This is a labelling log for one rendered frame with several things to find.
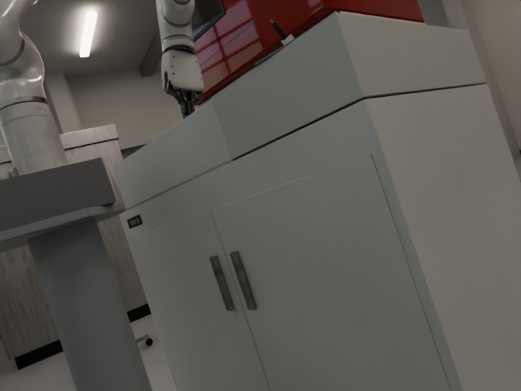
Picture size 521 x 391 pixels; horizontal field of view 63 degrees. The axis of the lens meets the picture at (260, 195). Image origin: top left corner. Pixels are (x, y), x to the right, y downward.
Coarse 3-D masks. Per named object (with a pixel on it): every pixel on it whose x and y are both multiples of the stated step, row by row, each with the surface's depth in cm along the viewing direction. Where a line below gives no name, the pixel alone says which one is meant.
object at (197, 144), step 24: (192, 120) 100; (216, 120) 94; (168, 144) 109; (192, 144) 102; (216, 144) 96; (120, 168) 130; (144, 168) 120; (168, 168) 112; (192, 168) 104; (144, 192) 123
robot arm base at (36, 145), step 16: (0, 112) 100; (16, 112) 99; (32, 112) 101; (48, 112) 105; (16, 128) 99; (32, 128) 100; (48, 128) 103; (16, 144) 99; (32, 144) 99; (48, 144) 101; (16, 160) 99; (32, 160) 99; (48, 160) 100; (64, 160) 104
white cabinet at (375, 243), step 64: (320, 128) 76; (384, 128) 70; (448, 128) 88; (192, 192) 107; (256, 192) 91; (320, 192) 78; (384, 192) 69; (448, 192) 81; (512, 192) 105; (192, 256) 112; (256, 256) 95; (320, 256) 82; (384, 256) 72; (448, 256) 75; (512, 256) 95; (192, 320) 120; (256, 320) 100; (320, 320) 86; (384, 320) 75; (448, 320) 70; (512, 320) 87; (192, 384) 128; (256, 384) 106; (320, 384) 90; (384, 384) 78; (448, 384) 69; (512, 384) 80
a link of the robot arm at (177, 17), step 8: (168, 0) 100; (176, 0) 100; (184, 0) 101; (192, 0) 102; (168, 8) 101; (176, 8) 101; (184, 8) 101; (192, 8) 103; (168, 16) 104; (176, 16) 103; (184, 16) 103; (176, 24) 106; (184, 24) 106
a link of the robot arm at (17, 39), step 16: (0, 0) 99; (16, 0) 101; (32, 0) 106; (0, 16) 97; (16, 16) 100; (0, 32) 97; (16, 32) 101; (0, 48) 98; (16, 48) 102; (0, 64) 104
